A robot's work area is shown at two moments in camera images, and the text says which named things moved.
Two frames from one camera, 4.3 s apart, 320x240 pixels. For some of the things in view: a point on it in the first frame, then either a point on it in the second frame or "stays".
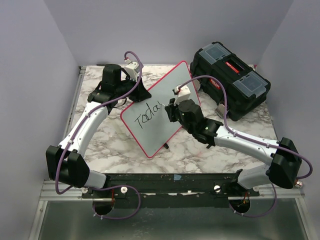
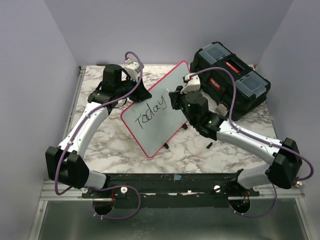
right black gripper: [171, 108] → [175, 96]
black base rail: [171, 191] stays
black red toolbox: [246, 90] stays
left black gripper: [141, 93] stays
